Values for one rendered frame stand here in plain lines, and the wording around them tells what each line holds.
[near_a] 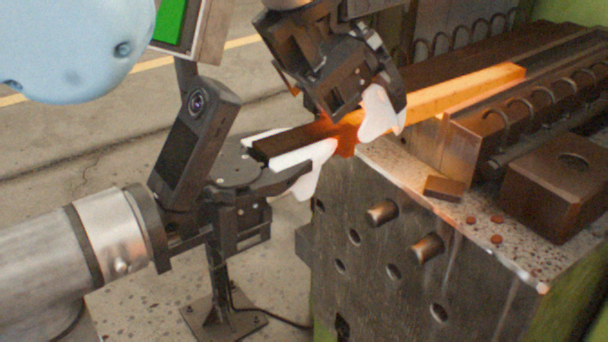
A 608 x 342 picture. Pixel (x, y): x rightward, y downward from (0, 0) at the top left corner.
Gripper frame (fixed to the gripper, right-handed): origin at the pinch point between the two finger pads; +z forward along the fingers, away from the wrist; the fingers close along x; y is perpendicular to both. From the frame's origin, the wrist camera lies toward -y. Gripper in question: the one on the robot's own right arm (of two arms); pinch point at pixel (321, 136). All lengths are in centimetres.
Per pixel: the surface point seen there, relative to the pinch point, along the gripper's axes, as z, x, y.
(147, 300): -6, -79, 101
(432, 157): 17.2, 1.4, 8.7
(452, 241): 11.3, 10.8, 12.7
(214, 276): 9, -57, 79
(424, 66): 27.3, -10.7, 3.2
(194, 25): 4.0, -38.5, 0.7
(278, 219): 49, -87, 100
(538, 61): 41.5, -1.5, 2.4
